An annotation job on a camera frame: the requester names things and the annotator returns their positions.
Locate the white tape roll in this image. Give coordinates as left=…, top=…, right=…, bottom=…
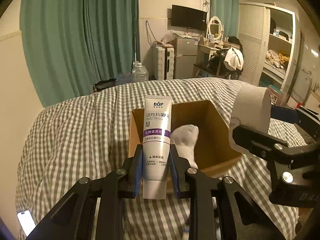
left=228, top=86, right=273, bottom=153

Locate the white purple cream tube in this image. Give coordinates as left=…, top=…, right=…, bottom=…
left=143, top=95, right=172, bottom=200

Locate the smartphone with lit screen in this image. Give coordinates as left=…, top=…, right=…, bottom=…
left=17, top=210, right=36, bottom=237

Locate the cardboard box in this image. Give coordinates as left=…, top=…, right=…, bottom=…
left=127, top=100, right=243, bottom=178

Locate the white cloth on chair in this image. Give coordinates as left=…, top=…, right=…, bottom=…
left=224, top=47, right=244, bottom=71

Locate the white sock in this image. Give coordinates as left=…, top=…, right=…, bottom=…
left=171, top=125, right=199, bottom=169

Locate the grey checkered bed cover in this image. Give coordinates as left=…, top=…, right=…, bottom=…
left=16, top=77, right=298, bottom=239

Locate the white wardrobe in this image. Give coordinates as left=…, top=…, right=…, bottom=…
left=238, top=2, right=300, bottom=99

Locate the black chair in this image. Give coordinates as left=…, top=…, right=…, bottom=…
left=208, top=36, right=244, bottom=80

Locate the white dressing table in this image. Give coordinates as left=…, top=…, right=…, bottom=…
left=193, top=44, right=221, bottom=77

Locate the white oval vanity mirror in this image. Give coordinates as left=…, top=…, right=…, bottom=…
left=207, top=16, right=224, bottom=42

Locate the grey mini fridge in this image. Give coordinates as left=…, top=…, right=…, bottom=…
left=173, top=37, right=198, bottom=79

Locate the green curtain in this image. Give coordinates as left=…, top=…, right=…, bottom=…
left=20, top=0, right=139, bottom=107
left=210, top=0, right=240, bottom=37

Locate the white suitcase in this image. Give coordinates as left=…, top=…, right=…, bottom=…
left=152, top=45, right=175, bottom=80

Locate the clear water jug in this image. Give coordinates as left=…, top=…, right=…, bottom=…
left=132, top=62, right=149, bottom=82

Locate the black wall television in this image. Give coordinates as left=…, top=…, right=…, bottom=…
left=171, top=5, right=207, bottom=31

